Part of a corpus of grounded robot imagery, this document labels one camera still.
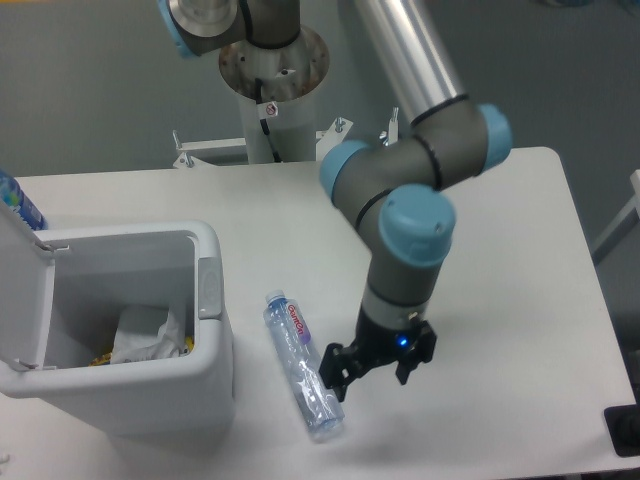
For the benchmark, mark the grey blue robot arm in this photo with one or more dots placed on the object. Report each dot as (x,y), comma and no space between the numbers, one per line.
(392,196)

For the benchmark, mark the black device at table edge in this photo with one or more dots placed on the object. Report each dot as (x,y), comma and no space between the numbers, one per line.
(623,426)

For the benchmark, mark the white plastic trash can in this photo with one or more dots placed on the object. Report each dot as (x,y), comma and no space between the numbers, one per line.
(62,292)

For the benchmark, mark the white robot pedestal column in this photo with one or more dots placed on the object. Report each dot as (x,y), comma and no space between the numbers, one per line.
(280,82)

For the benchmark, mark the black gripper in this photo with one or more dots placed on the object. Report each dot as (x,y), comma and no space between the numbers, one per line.
(385,334)

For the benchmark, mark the white plastic bag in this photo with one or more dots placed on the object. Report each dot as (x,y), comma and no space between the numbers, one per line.
(147,333)

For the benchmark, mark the clear plastic water bottle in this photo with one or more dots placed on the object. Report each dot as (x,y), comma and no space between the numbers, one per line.
(319,407)

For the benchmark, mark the blue labelled bottle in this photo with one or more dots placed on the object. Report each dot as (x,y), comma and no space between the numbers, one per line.
(19,203)

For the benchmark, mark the white metal base frame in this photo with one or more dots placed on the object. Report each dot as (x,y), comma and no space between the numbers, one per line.
(265,141)

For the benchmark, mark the colourful trash in bin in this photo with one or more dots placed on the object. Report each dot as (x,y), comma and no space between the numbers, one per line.
(102,357)

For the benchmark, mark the white frame right edge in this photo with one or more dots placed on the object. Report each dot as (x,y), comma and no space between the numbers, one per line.
(620,226)

